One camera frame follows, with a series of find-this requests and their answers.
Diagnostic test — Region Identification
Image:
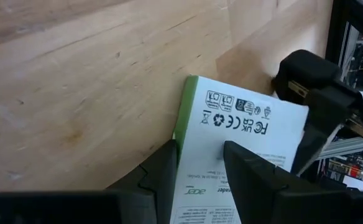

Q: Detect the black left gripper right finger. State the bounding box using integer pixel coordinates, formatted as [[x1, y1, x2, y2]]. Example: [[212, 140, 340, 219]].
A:
[[223, 140, 363, 224]]

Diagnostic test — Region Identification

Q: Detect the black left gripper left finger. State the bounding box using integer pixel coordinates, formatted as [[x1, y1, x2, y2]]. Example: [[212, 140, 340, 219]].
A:
[[0, 139, 178, 224]]

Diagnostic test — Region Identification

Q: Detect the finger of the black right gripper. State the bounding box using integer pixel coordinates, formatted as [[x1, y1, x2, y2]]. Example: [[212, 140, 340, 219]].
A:
[[290, 85, 363, 177], [271, 49, 341, 102]]

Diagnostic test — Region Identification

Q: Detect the white green Acer box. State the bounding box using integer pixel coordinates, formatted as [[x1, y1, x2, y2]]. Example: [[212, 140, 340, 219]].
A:
[[170, 75, 310, 224]]

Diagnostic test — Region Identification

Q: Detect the black aluminium rig frame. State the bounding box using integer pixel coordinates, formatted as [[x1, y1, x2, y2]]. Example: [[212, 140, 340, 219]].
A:
[[316, 0, 363, 161]]

